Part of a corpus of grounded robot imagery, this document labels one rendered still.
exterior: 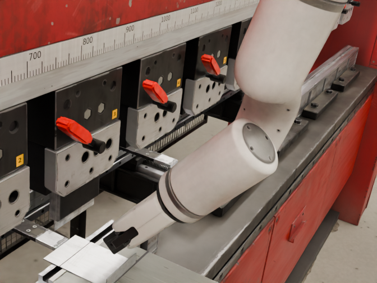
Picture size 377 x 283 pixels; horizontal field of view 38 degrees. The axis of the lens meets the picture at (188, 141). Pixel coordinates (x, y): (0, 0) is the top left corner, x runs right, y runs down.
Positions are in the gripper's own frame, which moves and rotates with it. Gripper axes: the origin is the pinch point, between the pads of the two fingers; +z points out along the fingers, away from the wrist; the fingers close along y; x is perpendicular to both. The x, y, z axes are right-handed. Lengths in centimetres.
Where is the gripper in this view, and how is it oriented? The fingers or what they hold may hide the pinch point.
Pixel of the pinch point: (117, 240)
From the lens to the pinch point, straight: 91.2
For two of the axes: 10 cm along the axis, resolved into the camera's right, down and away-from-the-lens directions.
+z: -6.5, 5.0, 5.8
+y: -4.8, 3.3, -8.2
